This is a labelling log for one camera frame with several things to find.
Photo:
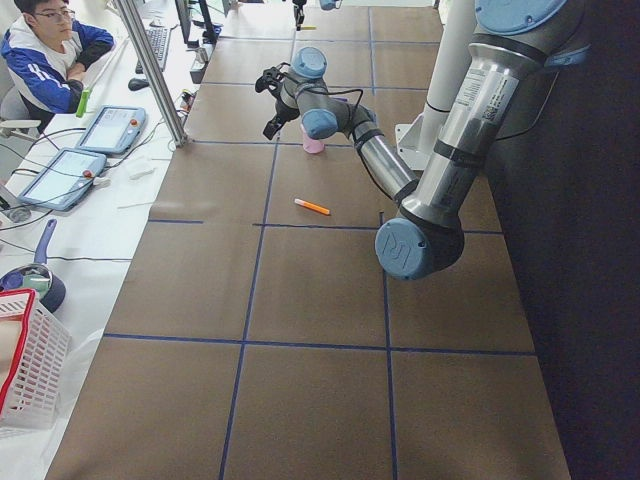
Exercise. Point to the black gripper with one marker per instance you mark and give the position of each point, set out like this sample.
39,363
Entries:
282,111

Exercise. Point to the pink mesh pen holder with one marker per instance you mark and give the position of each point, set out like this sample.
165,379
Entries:
310,145

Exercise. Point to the orange highlighter pen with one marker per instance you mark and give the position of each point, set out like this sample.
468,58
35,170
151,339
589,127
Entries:
312,206

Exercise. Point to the black keyboard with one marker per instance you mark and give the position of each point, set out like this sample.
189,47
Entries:
159,40

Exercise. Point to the white pillar with base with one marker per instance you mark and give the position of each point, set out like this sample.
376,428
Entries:
415,141

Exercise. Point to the black computer mouse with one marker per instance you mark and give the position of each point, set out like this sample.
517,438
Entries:
137,84

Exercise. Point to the far blue teach pendant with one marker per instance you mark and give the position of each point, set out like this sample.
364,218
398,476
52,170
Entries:
113,129

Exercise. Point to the blue teach pendant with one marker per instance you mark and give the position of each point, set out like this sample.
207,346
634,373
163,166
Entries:
113,129
62,183

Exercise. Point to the seated person blue jacket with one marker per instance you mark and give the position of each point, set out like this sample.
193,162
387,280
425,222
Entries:
48,52

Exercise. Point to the near blue teach pendant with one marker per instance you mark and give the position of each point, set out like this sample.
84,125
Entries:
62,183

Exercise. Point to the blue saucepan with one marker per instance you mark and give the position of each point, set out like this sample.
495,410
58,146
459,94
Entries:
37,275

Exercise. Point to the white plastic basket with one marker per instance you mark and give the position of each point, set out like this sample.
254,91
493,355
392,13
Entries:
34,345

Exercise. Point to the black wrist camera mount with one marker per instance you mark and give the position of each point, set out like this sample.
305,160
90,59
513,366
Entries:
271,80

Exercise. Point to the aluminium frame post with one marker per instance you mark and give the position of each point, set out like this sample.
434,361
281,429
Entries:
136,31

